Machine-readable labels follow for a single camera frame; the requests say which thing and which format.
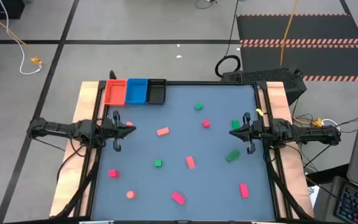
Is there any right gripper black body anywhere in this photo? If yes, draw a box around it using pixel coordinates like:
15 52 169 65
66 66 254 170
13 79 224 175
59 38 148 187
243 112 272 155

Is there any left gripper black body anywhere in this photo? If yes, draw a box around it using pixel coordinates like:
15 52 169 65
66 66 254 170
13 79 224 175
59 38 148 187
99 110 123 152

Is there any long green block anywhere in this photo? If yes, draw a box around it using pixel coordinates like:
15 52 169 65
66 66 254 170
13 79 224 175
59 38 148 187
225 149 241 162

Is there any red rectangular block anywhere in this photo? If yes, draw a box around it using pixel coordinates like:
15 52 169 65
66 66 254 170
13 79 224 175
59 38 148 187
239 183 250 199
171 191 186 205

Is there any orange plastic basket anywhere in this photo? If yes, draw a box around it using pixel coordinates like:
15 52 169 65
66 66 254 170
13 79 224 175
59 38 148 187
103 78 127 107

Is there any blue plastic basket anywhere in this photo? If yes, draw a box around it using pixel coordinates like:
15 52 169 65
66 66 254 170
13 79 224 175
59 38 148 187
124 78 149 106

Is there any light wooden table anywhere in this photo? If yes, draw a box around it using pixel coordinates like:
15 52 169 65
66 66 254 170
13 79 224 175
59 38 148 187
48 80 315 218

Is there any black plastic basket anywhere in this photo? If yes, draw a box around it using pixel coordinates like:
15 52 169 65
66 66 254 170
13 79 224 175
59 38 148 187
146 78 168 105

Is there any black desk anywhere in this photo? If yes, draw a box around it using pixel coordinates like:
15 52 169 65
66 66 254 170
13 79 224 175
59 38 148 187
305 163 351 187

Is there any white paper sheet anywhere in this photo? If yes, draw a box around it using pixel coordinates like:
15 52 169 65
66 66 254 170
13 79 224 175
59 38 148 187
306 185 319 209

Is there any black striped-edge floor mat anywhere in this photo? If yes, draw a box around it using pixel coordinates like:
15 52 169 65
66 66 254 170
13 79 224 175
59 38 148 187
240 44 358 82
236 13 358 45

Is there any black box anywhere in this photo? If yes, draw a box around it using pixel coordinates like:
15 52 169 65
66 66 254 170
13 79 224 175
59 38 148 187
0 0 25 21

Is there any black aluminium table frame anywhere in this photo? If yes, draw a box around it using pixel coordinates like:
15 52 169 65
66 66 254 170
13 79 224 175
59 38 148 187
50 79 315 224

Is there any white cable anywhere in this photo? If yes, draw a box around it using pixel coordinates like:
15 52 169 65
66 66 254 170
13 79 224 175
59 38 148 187
0 0 43 75
320 118 341 133

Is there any black coiled cable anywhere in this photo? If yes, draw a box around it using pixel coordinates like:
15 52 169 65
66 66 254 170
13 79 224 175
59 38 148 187
214 0 242 78

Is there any yellow cable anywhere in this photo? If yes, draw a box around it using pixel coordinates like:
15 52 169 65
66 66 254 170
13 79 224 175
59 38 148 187
279 0 300 68
0 3 44 66

